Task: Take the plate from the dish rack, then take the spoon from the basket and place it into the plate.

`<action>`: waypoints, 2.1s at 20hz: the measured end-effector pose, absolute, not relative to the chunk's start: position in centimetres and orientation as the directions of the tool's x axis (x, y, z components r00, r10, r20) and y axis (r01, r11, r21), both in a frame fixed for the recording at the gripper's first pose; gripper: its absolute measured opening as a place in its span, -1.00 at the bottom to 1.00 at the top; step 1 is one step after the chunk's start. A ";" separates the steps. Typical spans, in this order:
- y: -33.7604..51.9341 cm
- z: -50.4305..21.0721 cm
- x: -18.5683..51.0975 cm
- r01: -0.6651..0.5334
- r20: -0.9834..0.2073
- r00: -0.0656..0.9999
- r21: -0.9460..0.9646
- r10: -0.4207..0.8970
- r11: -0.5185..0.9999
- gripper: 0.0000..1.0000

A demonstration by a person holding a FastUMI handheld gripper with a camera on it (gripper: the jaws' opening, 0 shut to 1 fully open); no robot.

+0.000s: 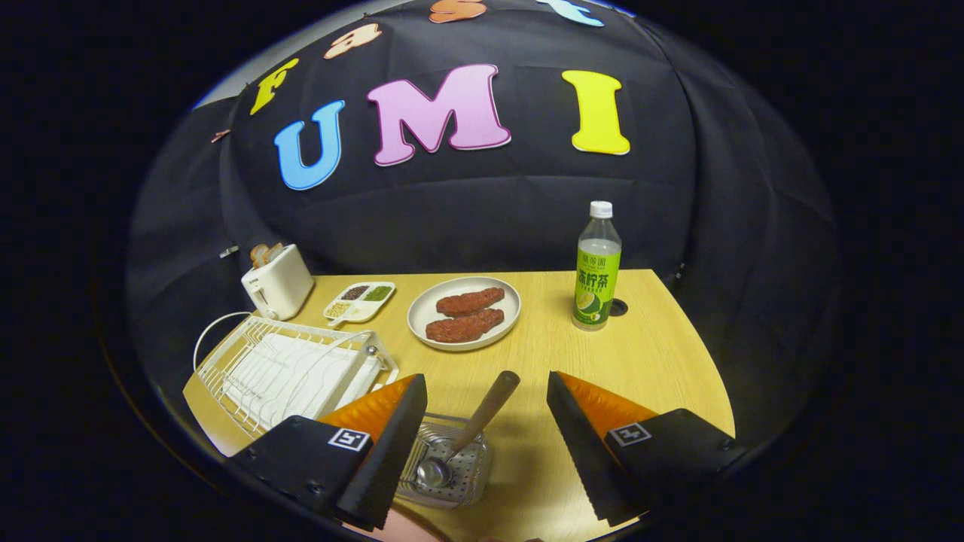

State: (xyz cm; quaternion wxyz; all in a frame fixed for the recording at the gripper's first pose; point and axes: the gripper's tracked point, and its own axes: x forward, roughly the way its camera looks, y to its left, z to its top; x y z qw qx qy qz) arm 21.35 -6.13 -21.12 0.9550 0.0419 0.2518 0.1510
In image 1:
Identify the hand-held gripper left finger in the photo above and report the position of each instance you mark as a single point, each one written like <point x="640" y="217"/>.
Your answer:
<point x="392" y="452"/>

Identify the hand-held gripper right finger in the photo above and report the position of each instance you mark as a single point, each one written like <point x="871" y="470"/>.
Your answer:
<point x="584" y="459"/>

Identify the beige round plate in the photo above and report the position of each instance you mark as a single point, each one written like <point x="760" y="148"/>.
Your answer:
<point x="422" y="310"/>

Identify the red meat patty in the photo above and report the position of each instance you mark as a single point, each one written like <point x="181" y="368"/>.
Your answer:
<point x="465" y="327"/>
<point x="471" y="301"/>

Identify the white divided snack tray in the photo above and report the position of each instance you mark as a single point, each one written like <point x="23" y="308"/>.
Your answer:
<point x="363" y="309"/>

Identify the pile of yellow beans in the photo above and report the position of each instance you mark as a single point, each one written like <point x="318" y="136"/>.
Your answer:
<point x="338" y="309"/>

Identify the pile of green beans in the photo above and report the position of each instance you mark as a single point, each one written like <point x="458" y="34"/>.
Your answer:
<point x="378" y="293"/>

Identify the pile of dark beans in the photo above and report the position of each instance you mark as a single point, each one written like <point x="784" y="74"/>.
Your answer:
<point x="355" y="292"/>

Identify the green label drink bottle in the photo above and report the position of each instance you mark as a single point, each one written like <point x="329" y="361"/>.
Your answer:
<point x="597" y="286"/>

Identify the white toaster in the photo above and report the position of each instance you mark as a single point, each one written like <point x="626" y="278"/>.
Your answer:
<point x="282" y="286"/>

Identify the toasted bread slice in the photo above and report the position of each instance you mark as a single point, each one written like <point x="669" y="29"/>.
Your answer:
<point x="276" y="251"/>
<point x="260" y="256"/>

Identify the black backdrop cloth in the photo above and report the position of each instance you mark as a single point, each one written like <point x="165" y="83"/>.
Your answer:
<point x="489" y="211"/>

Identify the copper clip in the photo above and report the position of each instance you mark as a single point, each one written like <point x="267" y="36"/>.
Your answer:
<point x="220" y="135"/>

